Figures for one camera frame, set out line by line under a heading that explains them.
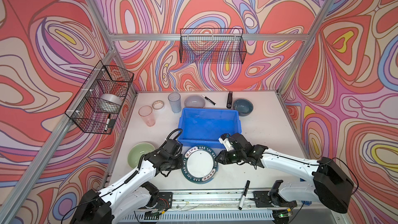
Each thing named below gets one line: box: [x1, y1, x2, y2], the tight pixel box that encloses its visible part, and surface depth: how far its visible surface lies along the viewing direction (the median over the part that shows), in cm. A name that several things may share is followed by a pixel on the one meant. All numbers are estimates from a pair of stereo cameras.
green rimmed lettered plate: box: [181, 145, 219, 185], surface depth 83 cm
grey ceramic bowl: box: [183, 94, 206, 109], surface depth 111 cm
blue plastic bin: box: [177, 107, 243, 149], surface depth 102 cm
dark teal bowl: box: [232, 98, 254, 117], surface depth 109 cm
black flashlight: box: [226, 91, 233, 109], surface depth 117 cm
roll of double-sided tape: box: [151, 100, 165, 110], surface depth 113 cm
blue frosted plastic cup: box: [167, 92, 182, 114], surface depth 104 cm
